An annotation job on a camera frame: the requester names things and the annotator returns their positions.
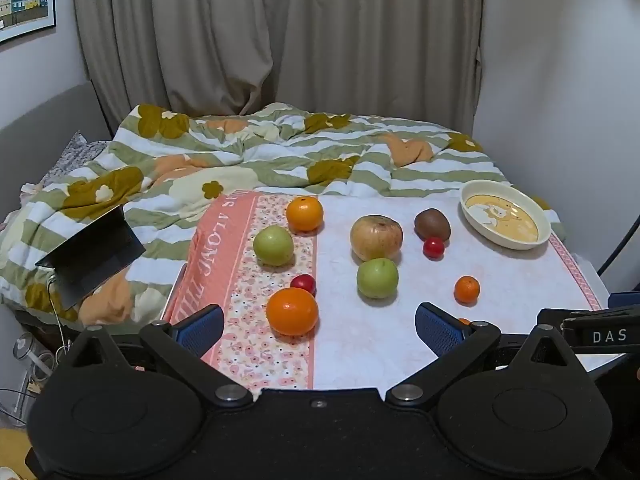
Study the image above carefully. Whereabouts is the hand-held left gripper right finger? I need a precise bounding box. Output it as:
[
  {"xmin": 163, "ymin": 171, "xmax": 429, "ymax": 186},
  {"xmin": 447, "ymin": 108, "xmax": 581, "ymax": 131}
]
[{"xmin": 386, "ymin": 302, "xmax": 583, "ymax": 407}]

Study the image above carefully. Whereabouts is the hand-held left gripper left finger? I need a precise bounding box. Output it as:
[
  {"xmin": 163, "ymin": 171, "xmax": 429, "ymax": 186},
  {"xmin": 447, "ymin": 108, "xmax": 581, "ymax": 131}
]
[{"xmin": 60, "ymin": 306, "xmax": 254, "ymax": 409}]

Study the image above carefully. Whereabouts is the green apple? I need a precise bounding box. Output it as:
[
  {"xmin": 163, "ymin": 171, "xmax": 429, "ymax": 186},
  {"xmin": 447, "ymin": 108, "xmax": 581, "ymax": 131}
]
[
  {"xmin": 356, "ymin": 257, "xmax": 400, "ymax": 300},
  {"xmin": 252, "ymin": 225, "xmax": 295, "ymax": 267}
]

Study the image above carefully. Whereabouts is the large orange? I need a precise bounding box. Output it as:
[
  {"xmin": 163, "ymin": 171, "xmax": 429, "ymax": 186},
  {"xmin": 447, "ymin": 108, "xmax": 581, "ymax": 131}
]
[
  {"xmin": 285, "ymin": 196, "xmax": 324, "ymax": 233},
  {"xmin": 265, "ymin": 287, "xmax": 320, "ymax": 337}
]

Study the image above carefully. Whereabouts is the brown kiwi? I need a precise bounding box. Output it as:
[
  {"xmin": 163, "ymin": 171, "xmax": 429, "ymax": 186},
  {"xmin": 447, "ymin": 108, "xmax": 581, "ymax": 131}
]
[{"xmin": 414, "ymin": 208, "xmax": 452, "ymax": 242}]

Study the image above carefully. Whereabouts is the large wrinkled pale apple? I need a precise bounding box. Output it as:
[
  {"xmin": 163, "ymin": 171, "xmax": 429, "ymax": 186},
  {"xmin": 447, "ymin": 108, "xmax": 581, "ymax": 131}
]
[{"xmin": 349, "ymin": 214, "xmax": 404, "ymax": 262}]

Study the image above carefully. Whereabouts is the cream plate with yellow print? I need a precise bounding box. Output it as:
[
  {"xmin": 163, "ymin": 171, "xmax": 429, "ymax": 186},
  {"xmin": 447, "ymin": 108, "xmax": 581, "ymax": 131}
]
[{"xmin": 459, "ymin": 179, "xmax": 552, "ymax": 250}]

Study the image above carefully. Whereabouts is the pink floral tablecloth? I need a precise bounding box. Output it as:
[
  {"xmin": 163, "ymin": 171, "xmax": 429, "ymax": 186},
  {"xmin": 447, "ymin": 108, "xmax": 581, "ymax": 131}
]
[{"xmin": 162, "ymin": 190, "xmax": 608, "ymax": 391}]

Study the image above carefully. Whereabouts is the black laptop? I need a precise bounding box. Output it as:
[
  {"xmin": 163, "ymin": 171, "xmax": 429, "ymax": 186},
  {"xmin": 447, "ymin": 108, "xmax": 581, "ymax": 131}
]
[{"xmin": 34, "ymin": 204, "xmax": 147, "ymax": 312}]

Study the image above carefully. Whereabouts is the glass jar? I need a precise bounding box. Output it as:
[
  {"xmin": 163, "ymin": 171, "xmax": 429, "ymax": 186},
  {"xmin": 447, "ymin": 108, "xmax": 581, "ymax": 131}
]
[{"xmin": 12, "ymin": 332, "xmax": 56, "ymax": 386}]

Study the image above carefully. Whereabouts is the green striped floral blanket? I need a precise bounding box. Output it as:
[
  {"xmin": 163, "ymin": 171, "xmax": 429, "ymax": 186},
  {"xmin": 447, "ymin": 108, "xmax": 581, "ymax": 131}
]
[{"xmin": 0, "ymin": 102, "xmax": 568, "ymax": 326}]

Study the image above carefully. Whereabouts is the grey patterned pillow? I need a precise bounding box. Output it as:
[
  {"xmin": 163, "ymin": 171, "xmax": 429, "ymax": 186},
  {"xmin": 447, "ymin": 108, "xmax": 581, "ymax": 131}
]
[{"xmin": 40, "ymin": 131, "xmax": 111, "ymax": 188}]

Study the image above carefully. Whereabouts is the grey headboard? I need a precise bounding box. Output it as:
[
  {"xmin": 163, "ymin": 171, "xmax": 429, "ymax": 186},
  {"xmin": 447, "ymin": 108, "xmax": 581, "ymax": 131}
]
[{"xmin": 0, "ymin": 80, "xmax": 113, "ymax": 226}]

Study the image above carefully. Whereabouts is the beige curtain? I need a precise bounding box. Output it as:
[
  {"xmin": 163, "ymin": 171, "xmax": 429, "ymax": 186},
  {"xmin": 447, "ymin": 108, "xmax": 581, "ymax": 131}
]
[{"xmin": 71, "ymin": 0, "xmax": 485, "ymax": 133}]

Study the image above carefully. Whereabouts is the black cable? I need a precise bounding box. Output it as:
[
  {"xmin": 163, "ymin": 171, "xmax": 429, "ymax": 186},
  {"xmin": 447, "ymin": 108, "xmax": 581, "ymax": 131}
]
[{"xmin": 597, "ymin": 207, "xmax": 640, "ymax": 278}]

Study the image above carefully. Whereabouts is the white cable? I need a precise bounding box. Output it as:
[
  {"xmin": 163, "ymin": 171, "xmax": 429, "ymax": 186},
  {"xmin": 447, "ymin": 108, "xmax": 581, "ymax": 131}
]
[{"xmin": 47, "ymin": 272, "xmax": 73, "ymax": 356}]

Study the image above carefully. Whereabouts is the framed wall picture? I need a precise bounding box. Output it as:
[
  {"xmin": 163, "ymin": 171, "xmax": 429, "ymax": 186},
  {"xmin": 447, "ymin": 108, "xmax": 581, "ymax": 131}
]
[{"xmin": 0, "ymin": 0, "xmax": 58, "ymax": 46}]

